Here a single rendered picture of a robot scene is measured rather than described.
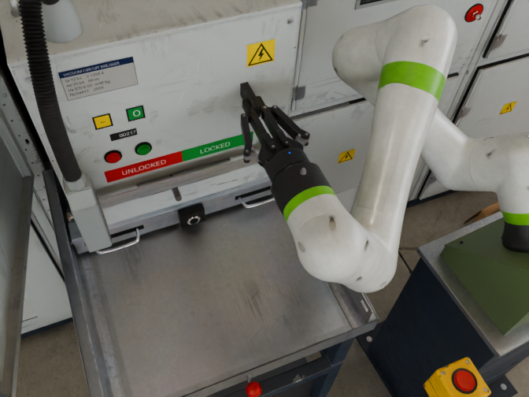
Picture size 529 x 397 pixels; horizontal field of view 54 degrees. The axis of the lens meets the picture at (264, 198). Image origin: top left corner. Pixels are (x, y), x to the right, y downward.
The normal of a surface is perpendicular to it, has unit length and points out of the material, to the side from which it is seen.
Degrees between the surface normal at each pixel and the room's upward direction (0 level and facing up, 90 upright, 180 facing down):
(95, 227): 90
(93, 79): 90
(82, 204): 61
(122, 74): 90
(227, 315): 0
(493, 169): 79
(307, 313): 0
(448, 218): 0
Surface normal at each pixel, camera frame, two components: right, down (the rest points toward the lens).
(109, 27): 0.04, -0.59
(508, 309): -0.89, 0.35
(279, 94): 0.38, 0.75
